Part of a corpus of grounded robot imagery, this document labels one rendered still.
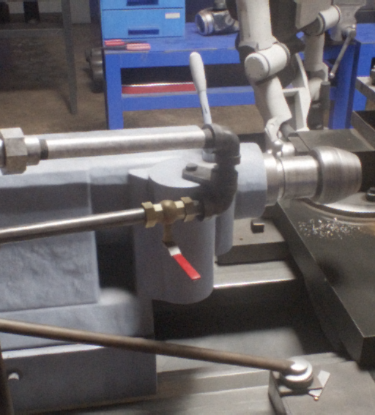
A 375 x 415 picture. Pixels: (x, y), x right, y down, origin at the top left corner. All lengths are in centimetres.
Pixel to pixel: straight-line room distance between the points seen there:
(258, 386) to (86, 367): 25
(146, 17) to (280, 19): 96
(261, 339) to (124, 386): 38
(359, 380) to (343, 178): 28
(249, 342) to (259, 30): 95
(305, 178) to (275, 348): 38
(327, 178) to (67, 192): 37
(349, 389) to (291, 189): 29
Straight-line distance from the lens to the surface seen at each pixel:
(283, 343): 120
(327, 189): 93
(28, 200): 83
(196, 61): 85
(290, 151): 121
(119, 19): 278
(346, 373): 93
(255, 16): 181
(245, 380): 94
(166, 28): 281
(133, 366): 88
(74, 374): 88
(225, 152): 73
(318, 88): 234
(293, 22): 197
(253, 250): 120
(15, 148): 62
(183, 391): 93
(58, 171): 82
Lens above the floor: 149
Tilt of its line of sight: 28 degrees down
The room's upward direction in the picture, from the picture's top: straight up
